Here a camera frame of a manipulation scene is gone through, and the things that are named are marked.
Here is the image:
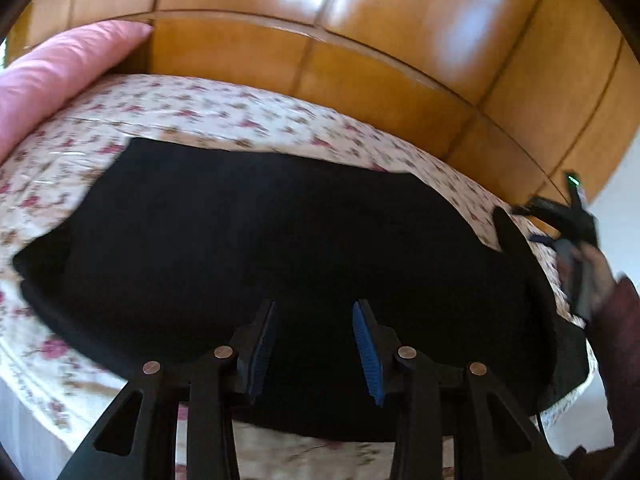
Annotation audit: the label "black pants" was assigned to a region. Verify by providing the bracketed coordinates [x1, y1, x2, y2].
[13, 138, 589, 442]

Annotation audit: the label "maroon sleeve right forearm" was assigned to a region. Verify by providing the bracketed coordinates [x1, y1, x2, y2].
[564, 276, 639, 479]

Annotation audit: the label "right hand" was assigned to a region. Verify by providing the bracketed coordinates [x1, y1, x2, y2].
[556, 242, 617, 324]

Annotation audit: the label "floral bed quilt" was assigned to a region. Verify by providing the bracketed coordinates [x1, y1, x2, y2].
[1, 75, 593, 479]

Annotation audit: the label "wooden wardrobe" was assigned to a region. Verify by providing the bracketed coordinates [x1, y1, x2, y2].
[6, 0, 639, 203]

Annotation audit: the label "pink pillow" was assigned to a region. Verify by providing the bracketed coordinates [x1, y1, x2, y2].
[0, 20, 153, 159]

